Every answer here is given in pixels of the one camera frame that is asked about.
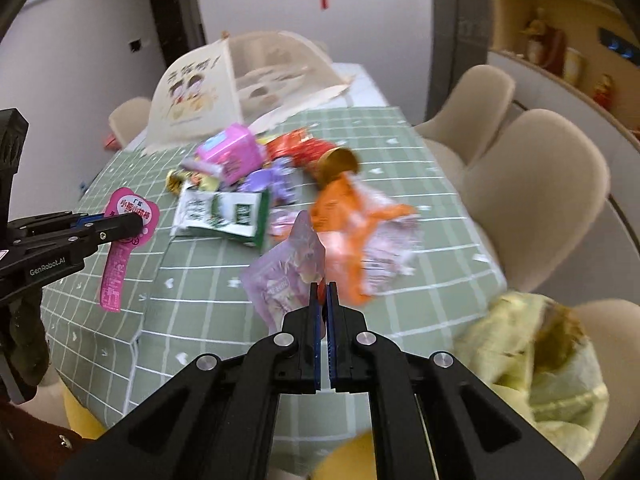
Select pink lollipop shaped wrapper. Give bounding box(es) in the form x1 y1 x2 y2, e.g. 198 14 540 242
100 188 160 312

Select white green milk pouch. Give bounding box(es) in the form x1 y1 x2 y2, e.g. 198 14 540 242
170 186 271 250

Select lilac snack wrapper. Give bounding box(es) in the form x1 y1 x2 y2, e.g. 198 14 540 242
240 211 326 334

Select orange plastic wrapper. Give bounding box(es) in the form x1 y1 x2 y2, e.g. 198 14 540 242
310 171 421 307

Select yellow green trash bag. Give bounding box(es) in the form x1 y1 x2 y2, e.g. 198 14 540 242
452 292 610 464

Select left hand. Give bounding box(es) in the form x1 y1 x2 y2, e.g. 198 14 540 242
9 290 49 387

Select gold yellow snack wrapper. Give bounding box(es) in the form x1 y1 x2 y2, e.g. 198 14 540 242
165 169 219 195

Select green checked tablecloth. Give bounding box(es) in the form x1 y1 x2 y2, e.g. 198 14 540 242
42 107 506 426

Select beige chair left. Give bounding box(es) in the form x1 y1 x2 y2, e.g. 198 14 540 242
108 96 152 148

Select beige chair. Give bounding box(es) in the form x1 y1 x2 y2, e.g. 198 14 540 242
460 108 611 292
108 96 152 148
414 64 515 172

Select pink toy box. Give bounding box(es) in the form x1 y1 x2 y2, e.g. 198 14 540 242
196 124 265 185

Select purple toy cup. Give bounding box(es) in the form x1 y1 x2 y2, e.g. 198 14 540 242
238 156 303 205

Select cream mesh food cover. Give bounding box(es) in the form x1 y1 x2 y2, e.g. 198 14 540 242
143 30 352 155

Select red gold cylindrical can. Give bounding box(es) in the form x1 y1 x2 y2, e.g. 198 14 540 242
265 128 360 188

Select beige chair near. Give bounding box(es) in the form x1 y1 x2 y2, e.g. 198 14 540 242
460 108 611 292

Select beige chair far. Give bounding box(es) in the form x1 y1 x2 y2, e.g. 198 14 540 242
414 64 515 172

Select wooden wall shelf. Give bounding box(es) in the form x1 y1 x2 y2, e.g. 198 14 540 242
491 0 639 130

